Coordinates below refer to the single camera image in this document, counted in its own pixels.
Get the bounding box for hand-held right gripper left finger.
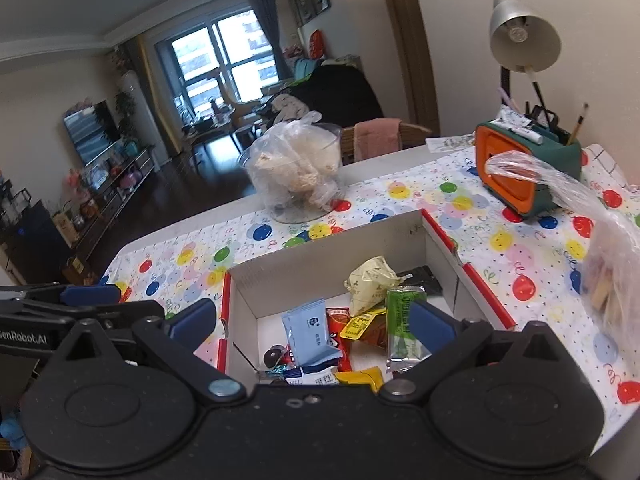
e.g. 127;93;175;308
62;298;248;402

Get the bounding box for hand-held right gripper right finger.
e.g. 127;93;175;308
379;300;575;395

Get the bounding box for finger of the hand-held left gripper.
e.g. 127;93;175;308
0;284;121;307
22;301;166;335

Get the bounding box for green snack packet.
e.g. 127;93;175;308
386;285;433;373

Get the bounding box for black snack packet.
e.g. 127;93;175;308
395;265;443;297

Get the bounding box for dark red snack bag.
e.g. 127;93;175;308
357;327;390;350

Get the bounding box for yellow snack packet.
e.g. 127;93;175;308
340;307;388;340

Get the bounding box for cream snack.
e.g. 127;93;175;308
344;256;411;316

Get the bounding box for small yellow sachet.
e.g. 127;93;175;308
334;366;386;395

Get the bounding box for brown candy packet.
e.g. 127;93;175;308
262;345;296;378

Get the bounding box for large red snack bag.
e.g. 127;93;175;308
326;308;353;368

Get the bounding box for light blue packet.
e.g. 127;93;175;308
281;299;343;367

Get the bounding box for red cardboard box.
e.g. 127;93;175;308
217;208;518;386

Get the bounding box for white and blue packet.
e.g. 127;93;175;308
285;364;341;387

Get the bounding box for brown paper bag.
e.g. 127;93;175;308
62;257;86;286

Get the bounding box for black cabinet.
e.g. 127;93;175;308
0;187;71;281

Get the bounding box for tv cabinet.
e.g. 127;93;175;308
65;146;156;261

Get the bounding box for blue fabric item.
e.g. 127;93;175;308
0;410;26;453

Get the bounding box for balloon print tablecloth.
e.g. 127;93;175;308
100;142;640;461

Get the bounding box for clear plastic tub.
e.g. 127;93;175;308
239;122;346;224

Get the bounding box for television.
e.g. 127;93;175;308
63;101;121;166

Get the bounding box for white standing air conditioner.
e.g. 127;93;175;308
122;71;163;171

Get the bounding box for green house plant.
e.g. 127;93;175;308
114;91;138;141

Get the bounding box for paper sheets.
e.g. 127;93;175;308
426;135;476;153

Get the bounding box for clear plastic bag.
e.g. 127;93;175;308
485;152;640;336

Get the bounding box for wooden chair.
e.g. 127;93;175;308
341;119;433;163

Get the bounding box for bag of pastries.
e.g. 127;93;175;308
245;112;343;211

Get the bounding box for pink towel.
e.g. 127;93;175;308
355;119;403;161

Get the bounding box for white marker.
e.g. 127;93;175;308
492;120;543;143

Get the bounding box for white clothes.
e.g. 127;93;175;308
272;94;308;121

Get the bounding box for black coat on sofa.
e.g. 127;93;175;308
295;62;383;128

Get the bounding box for brush pen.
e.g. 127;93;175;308
565;103;590;146

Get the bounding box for large window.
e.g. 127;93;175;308
155;2;281;116

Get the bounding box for wooden door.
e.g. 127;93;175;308
375;0;441;136

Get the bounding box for grey curtain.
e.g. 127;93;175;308
247;0;291;81

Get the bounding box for silver desk lamp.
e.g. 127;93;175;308
489;0;562;126

